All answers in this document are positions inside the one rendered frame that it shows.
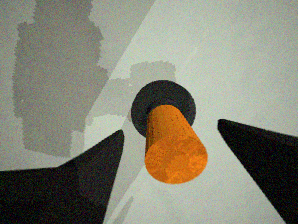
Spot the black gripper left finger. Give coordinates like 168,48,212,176
0,130,125,224

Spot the orange knob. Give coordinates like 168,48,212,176
145,105,208,184

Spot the dark grey round pedestal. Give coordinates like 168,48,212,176
131,80,196,138

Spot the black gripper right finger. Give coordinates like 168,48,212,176
218,119,298,224

